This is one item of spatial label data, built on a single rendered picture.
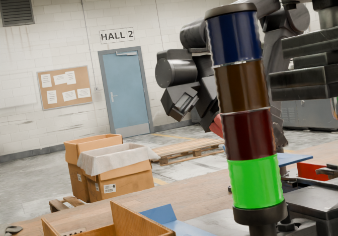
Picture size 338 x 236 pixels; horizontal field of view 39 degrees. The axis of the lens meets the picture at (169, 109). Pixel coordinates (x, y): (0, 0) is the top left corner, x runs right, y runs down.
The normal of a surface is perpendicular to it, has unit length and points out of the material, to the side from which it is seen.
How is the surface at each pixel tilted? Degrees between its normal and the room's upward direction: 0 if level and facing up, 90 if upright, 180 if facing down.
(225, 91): 104
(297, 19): 90
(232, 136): 76
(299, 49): 90
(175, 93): 58
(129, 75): 90
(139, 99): 90
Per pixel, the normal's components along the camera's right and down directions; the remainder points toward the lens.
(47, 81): 0.37, 0.00
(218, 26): -0.56, 0.37
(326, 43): -0.90, 0.16
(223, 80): -0.73, -0.10
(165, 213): 0.32, -0.51
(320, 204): -0.15, -0.99
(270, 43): -0.78, -0.36
